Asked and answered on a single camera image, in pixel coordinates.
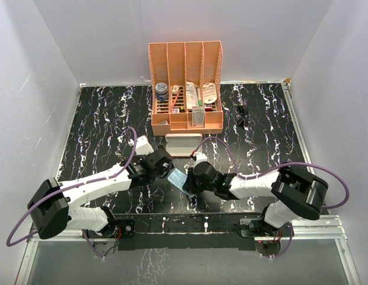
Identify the grey white small box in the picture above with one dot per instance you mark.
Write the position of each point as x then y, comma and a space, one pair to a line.
198, 117

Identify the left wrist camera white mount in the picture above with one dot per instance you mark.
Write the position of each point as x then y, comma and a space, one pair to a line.
142, 146

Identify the orange desk organizer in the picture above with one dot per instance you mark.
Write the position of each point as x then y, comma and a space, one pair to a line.
175, 63

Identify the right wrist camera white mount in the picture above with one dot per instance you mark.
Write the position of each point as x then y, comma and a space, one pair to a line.
198, 157

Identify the blue cleaning cloth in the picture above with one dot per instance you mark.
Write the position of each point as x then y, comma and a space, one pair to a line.
178, 179

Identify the pink glasses case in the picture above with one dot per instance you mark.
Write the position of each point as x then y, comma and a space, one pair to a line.
182, 145

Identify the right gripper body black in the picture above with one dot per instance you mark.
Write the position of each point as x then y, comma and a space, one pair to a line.
196, 186

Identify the red pencil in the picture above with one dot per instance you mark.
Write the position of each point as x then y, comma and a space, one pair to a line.
176, 98

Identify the black sunglasses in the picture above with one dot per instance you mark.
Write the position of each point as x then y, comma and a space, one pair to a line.
243, 115

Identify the oval beige tag package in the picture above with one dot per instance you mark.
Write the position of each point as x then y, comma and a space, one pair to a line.
209, 93

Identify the small white card box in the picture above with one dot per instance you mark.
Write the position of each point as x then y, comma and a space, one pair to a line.
175, 89

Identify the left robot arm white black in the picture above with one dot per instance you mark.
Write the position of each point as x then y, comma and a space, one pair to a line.
59, 206

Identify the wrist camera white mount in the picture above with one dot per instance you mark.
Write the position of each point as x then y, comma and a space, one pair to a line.
142, 146
198, 157

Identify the white tube package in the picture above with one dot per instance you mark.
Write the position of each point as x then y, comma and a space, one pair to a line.
191, 95

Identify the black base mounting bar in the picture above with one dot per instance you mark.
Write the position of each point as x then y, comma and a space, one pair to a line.
193, 231

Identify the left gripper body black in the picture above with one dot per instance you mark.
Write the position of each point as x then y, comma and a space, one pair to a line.
153, 176

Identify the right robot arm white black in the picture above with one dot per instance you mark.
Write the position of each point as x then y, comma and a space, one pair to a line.
299, 193

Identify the blue white round tin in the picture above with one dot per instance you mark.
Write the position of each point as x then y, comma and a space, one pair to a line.
162, 91

